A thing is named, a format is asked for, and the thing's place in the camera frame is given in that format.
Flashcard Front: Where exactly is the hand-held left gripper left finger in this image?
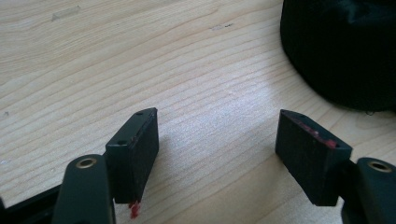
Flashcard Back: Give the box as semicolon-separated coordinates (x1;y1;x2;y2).
51;106;160;224

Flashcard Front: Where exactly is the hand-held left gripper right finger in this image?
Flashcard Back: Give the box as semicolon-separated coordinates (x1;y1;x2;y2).
275;108;396;224

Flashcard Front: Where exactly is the dark cloth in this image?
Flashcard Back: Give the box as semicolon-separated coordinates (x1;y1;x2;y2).
279;0;396;113

